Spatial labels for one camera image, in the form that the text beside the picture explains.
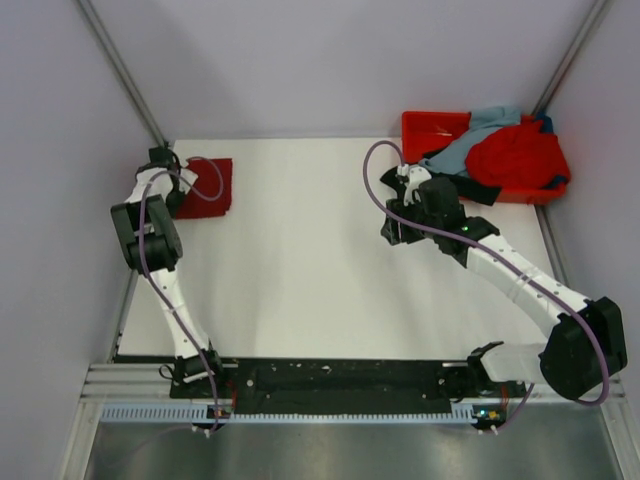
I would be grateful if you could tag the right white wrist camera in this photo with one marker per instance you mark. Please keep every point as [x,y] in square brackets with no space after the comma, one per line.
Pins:
[410,177]

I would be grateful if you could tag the left aluminium corner post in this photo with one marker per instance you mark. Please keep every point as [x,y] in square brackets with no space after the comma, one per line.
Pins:
[123,76]

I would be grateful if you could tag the dark red t shirt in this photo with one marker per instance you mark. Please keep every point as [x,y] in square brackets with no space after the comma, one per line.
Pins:
[214,180]

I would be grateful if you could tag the black t shirt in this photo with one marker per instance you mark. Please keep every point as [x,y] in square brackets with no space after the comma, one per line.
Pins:
[466,187]

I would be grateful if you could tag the grey slotted cable duct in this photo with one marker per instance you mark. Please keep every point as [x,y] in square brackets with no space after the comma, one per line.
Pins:
[203,414]

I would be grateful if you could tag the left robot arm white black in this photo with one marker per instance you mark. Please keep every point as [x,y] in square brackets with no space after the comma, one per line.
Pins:
[195,356]

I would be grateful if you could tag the light blue t shirt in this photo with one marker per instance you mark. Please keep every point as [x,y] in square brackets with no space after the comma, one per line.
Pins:
[483,123]

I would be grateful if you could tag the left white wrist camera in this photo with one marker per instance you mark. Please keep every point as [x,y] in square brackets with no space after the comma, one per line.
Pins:
[188,179]

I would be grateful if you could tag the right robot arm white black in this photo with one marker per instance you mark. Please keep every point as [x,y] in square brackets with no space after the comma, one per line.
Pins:
[584,338]

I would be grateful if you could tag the bright red t shirt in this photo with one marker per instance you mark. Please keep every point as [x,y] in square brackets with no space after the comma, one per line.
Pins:
[519,157]

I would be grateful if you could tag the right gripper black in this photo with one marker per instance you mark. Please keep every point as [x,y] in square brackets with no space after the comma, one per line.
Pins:
[397,231]

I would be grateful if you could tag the aluminium corner post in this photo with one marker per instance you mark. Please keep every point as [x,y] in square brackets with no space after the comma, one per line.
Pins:
[123,76]
[592,20]

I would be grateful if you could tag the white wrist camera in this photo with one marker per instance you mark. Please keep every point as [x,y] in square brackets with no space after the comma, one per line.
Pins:
[410,177]
[188,179]

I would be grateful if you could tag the red plastic bin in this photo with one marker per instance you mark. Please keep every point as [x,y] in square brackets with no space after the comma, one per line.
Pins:
[424,132]

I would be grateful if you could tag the right aluminium side rail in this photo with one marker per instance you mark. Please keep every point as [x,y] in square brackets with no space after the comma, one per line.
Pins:
[553,247]

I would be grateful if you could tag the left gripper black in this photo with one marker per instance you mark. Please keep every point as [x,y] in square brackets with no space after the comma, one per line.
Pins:
[174,208]

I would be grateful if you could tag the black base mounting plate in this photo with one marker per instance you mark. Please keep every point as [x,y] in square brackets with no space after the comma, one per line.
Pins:
[255,386]

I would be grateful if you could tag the right aluminium corner post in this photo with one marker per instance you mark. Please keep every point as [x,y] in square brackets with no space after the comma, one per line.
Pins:
[592,20]

